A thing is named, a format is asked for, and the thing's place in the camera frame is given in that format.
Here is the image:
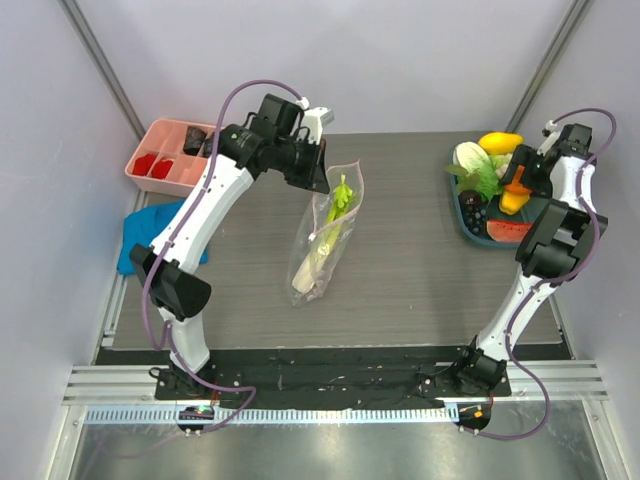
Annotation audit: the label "dark rolls in tray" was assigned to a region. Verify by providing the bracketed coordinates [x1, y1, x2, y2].
[182, 125, 216, 158]

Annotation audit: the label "pink divided tray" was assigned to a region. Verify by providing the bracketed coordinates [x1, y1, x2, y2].
[124, 118, 216, 198]

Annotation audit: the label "watermelon slice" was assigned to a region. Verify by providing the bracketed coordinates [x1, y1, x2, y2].
[486, 219, 532, 244]

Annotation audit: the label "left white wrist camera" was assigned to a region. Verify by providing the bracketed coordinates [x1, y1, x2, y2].
[294, 97, 334, 144]

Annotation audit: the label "yellow mango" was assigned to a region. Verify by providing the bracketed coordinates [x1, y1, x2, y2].
[477, 132, 524, 156]

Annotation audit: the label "red items in tray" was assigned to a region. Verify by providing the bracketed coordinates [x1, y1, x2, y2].
[132, 153, 174, 180]

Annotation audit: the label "teal food tray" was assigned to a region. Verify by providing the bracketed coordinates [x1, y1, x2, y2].
[447, 174, 545, 250]

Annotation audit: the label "white cauliflower piece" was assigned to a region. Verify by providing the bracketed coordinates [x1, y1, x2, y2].
[489, 153, 512, 180]

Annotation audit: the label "orange tangerine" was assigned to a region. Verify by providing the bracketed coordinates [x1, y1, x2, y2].
[504, 165, 532, 196]

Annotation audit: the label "blue cloth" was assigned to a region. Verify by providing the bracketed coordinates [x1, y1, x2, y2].
[116, 199, 184, 276]

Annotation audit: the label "clear zip top bag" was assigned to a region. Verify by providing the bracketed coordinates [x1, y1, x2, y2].
[286, 161, 365, 307]

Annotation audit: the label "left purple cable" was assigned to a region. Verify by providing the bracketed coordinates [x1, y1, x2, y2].
[141, 78, 307, 436]

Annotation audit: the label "dark purple plum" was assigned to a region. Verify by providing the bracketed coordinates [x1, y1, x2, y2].
[458, 190, 483, 206]

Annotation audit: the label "green celery stalk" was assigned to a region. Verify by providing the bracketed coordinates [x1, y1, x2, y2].
[291, 169, 362, 298]

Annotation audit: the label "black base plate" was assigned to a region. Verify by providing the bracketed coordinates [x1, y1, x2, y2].
[94, 344, 571, 409]

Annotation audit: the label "slotted cable duct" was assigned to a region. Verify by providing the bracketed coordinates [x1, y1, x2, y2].
[84, 404, 459, 426]

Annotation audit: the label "yellow bell pepper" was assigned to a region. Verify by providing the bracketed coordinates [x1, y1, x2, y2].
[499, 191, 530, 215]

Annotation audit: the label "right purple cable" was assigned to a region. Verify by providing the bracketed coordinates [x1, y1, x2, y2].
[472, 107, 617, 441]

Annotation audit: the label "purple cable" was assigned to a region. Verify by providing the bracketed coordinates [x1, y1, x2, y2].
[141, 78, 307, 436]
[472, 107, 617, 441]

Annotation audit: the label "white cabbage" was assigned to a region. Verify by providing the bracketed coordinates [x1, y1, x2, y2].
[453, 142, 490, 172]

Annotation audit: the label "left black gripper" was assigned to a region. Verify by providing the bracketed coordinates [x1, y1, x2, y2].
[274, 135, 331, 194]

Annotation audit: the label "green lettuce leaf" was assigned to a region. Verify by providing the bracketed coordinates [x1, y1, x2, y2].
[445, 161, 504, 201]

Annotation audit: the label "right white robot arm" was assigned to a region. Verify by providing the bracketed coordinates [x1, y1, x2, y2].
[450, 121, 608, 396]

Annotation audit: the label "dark grape bunch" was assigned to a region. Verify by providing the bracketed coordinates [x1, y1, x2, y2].
[461, 202, 488, 237]

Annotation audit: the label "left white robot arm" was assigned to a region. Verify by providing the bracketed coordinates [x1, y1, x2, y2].
[130, 94, 334, 399]

